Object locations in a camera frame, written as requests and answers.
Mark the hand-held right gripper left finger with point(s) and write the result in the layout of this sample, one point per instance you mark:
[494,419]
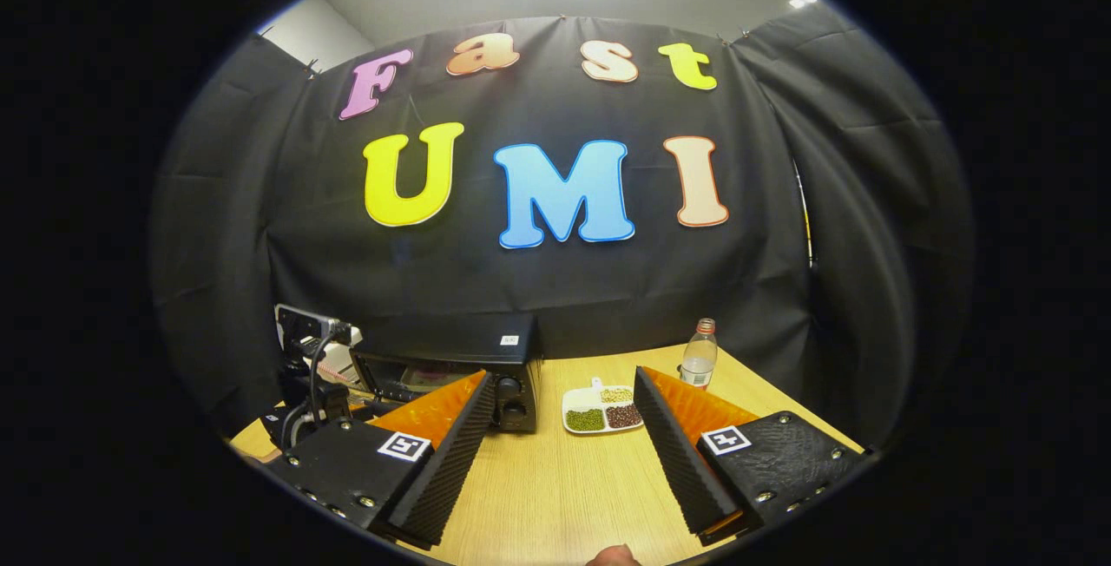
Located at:
[447,470]

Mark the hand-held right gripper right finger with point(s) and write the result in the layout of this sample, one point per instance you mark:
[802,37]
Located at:
[681,470]

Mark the white divided plate of beans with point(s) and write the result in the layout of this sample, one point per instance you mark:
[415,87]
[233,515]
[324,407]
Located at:
[603,414]

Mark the black electric oven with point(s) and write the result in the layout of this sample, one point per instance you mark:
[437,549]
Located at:
[451,336]

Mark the white toaster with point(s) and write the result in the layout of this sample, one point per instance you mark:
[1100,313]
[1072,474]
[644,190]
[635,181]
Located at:
[343,362]

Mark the clear water bottle red label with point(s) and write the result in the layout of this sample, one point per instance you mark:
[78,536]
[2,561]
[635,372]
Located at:
[699,362]

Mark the black backdrop cloth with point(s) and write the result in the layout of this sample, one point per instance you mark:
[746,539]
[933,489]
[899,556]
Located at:
[868,201]

